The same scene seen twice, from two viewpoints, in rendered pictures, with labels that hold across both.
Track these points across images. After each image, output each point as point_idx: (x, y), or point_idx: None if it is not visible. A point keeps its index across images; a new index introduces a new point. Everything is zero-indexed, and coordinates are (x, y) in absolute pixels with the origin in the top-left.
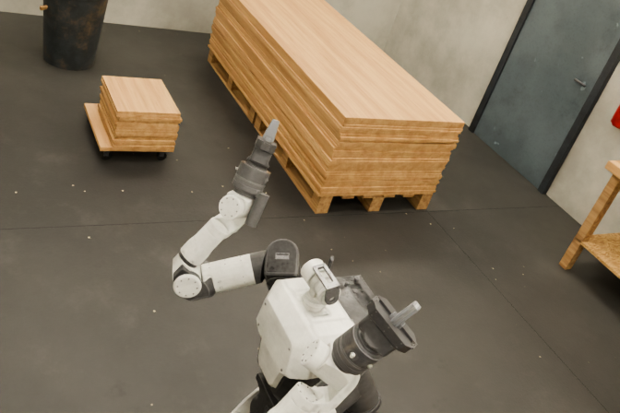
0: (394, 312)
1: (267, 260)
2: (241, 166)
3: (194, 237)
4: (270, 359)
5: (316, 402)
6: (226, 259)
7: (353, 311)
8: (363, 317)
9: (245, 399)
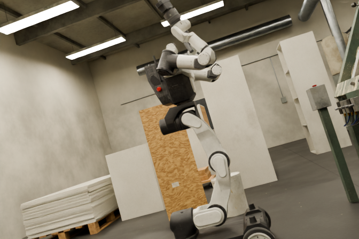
0: None
1: (176, 54)
2: (176, 9)
3: (201, 39)
4: (193, 81)
5: None
6: (188, 55)
7: None
8: None
9: (198, 118)
